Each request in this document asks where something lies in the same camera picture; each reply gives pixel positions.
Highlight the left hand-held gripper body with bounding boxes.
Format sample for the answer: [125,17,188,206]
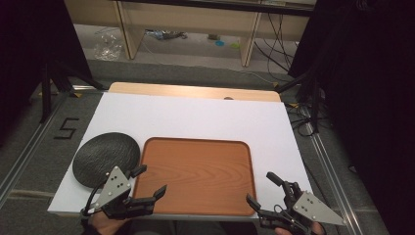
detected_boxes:
[93,164,157,220]

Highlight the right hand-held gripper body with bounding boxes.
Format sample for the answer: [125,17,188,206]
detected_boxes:
[259,181,347,235]

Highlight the person's right hand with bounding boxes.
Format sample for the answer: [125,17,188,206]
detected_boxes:
[274,221,327,235]

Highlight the person's left hand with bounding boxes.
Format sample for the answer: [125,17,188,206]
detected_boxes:
[87,211,132,235]

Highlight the round black textured plate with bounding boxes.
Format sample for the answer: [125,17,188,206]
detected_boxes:
[71,131,142,189]

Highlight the brown wooden tray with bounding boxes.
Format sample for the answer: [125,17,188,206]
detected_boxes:
[132,136,257,217]

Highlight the white board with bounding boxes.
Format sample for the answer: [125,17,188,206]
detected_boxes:
[47,91,313,221]

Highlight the black metal stand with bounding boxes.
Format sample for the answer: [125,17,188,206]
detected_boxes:
[274,69,323,134]
[38,61,110,124]

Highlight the light wooden table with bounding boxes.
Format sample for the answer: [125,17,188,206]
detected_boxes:
[108,81,283,103]

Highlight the clear plastic bag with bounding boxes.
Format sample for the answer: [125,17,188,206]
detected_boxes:
[93,30,124,63]

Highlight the black curtain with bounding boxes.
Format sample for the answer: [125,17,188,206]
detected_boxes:
[288,0,415,235]
[0,0,95,146]

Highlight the crumpled plastic wrapper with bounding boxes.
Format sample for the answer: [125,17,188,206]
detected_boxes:
[144,28,189,41]

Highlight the light wooden shelf unit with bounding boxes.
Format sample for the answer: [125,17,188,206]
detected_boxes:
[64,0,317,69]

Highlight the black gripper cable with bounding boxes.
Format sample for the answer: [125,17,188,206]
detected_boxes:
[80,175,111,218]

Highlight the metal floor rail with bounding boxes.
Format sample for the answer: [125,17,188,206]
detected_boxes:
[299,105,364,235]
[0,92,72,208]

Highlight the black floor cables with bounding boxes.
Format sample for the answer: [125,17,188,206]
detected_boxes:
[286,102,320,138]

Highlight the hanging black cables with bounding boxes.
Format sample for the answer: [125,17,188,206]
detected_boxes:
[254,12,299,73]

